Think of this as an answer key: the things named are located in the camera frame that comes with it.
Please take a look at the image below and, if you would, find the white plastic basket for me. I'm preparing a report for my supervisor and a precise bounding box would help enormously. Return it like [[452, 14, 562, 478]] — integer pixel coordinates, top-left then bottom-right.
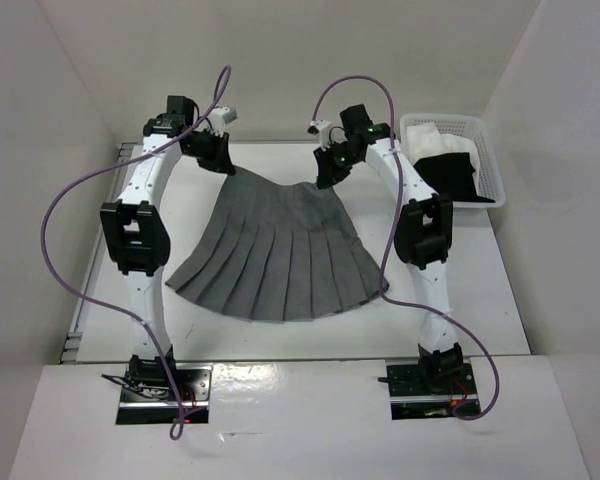
[[399, 113, 506, 209]]

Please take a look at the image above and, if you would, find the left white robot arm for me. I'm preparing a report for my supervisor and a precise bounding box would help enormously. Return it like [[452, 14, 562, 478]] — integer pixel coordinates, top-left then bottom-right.
[[100, 96, 237, 400]]

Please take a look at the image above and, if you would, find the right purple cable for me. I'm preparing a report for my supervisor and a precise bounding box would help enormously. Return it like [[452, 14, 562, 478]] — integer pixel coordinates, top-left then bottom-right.
[[311, 75, 501, 421]]

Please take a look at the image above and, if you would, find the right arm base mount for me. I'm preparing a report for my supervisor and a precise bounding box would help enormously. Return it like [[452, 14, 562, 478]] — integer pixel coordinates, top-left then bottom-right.
[[378, 360, 481, 420]]

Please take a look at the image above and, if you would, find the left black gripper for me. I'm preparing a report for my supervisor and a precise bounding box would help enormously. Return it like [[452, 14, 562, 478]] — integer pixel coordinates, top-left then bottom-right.
[[183, 127, 234, 174]]

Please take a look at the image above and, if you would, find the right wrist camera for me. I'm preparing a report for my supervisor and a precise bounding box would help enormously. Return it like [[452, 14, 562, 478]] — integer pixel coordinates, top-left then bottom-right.
[[307, 120, 333, 150]]

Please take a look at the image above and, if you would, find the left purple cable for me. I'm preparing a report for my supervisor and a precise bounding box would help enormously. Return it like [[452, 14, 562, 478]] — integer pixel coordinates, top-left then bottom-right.
[[39, 65, 232, 441]]

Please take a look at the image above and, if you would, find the purple cable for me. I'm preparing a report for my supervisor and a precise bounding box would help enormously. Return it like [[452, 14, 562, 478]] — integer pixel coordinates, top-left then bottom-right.
[[311, 75, 501, 421], [39, 65, 232, 441]]

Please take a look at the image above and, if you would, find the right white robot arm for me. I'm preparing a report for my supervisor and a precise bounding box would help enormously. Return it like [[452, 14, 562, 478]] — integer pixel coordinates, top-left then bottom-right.
[[308, 104, 463, 393]]

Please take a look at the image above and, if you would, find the black folded skirt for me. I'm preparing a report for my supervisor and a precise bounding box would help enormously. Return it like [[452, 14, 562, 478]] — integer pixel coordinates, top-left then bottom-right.
[[414, 152, 494, 203]]

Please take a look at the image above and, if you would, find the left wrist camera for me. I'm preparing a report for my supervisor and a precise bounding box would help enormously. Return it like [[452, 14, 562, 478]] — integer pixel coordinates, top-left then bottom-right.
[[207, 106, 237, 137]]

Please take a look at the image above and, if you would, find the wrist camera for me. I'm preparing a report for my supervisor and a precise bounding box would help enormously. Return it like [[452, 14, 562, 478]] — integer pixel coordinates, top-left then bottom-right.
[[207, 106, 237, 137], [307, 120, 333, 150]]

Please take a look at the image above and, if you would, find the white skirt in basket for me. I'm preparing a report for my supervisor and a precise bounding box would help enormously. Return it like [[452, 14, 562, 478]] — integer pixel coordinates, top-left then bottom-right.
[[401, 122, 480, 180]]

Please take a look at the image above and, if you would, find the grey skirt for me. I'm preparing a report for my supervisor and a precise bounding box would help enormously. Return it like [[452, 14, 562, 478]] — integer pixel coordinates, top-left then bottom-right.
[[166, 168, 389, 322]]

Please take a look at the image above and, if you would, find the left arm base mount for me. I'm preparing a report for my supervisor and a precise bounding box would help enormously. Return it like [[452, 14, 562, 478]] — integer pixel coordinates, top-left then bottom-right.
[[99, 363, 215, 426]]

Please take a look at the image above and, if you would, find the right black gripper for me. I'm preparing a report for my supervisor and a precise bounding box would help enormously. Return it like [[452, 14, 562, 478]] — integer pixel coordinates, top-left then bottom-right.
[[314, 139, 362, 188]]

